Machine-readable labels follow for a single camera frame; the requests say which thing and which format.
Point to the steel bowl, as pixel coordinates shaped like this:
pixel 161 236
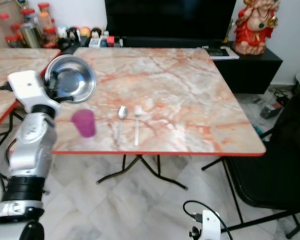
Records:
pixel 77 77

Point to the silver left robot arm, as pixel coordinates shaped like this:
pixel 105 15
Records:
pixel 27 150

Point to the purple plastic cup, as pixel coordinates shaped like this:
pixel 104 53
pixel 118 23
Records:
pixel 84 124

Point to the marble table red edge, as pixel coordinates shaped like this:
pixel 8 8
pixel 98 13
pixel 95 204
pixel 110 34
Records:
pixel 15 60

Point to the steel flask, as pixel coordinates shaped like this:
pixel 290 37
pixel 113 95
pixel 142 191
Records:
pixel 30 36

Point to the steel spoon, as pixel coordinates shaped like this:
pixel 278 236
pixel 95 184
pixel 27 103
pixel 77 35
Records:
pixel 122 112

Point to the black haired doll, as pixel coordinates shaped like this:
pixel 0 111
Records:
pixel 96 37

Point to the tall red lid jar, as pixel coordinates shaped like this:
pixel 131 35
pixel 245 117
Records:
pixel 44 17

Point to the steel fork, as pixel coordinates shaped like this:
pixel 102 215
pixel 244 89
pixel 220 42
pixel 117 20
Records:
pixel 137 125

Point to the wooden cabinet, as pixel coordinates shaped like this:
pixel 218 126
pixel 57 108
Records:
pixel 2 20

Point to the black chair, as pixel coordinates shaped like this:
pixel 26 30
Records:
pixel 275 165

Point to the marble folding table black legs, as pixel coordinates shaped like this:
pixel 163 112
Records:
pixel 185 100

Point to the black television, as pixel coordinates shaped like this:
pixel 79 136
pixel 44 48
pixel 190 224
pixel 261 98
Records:
pixel 170 19

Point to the power strip on floor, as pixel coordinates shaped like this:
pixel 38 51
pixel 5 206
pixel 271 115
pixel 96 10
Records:
pixel 271 110

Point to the black tablet on white sheet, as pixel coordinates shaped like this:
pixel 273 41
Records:
pixel 220 52

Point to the red gold statue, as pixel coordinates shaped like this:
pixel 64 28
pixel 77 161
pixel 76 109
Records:
pixel 255 27

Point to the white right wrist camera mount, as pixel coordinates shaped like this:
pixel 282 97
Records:
pixel 211 225

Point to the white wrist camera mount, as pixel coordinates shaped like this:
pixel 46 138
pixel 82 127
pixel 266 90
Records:
pixel 211 225
pixel 26 86

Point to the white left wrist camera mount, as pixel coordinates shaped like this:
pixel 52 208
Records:
pixel 26 86

